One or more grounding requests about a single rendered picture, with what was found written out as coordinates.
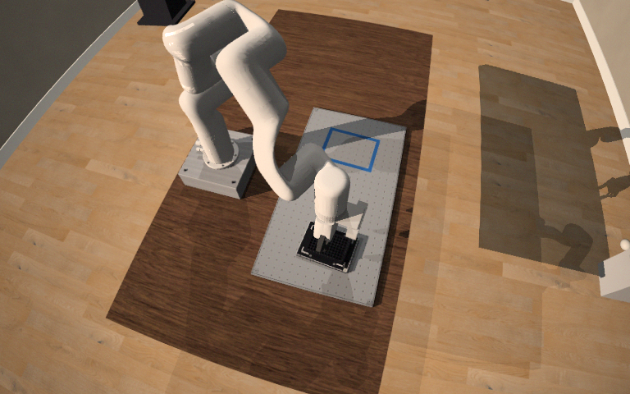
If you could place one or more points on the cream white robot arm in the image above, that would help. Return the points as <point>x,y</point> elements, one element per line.
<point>244,65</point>

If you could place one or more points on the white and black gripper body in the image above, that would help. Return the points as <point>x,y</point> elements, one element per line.
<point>324,228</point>

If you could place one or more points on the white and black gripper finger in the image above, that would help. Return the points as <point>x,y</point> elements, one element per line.
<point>320,246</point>

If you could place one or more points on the blue tape outline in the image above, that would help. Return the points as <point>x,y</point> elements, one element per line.
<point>361,136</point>

